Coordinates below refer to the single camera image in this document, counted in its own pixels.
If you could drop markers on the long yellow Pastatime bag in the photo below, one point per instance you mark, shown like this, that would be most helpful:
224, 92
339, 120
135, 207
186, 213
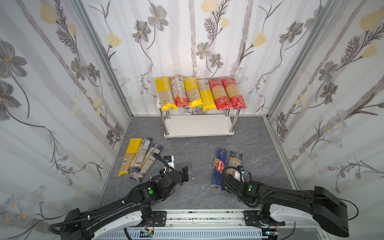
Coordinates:
165, 94

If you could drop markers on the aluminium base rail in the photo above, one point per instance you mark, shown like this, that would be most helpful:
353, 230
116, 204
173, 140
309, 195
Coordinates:
224, 224

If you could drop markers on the blue Barilla spaghetti pack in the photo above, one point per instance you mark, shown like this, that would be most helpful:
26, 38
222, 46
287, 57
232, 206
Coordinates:
219, 165

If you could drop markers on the short yellow Pastatime bag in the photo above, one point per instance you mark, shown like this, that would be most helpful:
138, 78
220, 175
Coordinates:
192, 91

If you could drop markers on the white two-tier metal shelf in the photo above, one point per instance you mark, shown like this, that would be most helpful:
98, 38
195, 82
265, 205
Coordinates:
197, 125

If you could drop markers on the red spaghetti bag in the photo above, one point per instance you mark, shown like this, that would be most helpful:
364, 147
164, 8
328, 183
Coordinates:
233, 92
221, 99

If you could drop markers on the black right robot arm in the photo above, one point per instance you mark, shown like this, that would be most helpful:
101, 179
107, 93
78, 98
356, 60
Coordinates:
330, 212

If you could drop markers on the yellow pasta bag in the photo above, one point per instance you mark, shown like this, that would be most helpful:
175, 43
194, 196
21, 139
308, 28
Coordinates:
130, 154

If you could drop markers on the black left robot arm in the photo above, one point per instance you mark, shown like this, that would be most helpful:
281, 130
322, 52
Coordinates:
133, 210

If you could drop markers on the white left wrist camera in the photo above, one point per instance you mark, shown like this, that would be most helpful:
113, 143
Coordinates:
170, 161

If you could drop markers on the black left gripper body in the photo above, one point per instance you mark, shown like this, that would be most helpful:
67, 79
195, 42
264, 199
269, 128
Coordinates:
180, 175

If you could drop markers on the red slim spaghetti pack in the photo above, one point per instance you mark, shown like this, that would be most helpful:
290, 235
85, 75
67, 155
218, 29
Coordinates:
179, 92

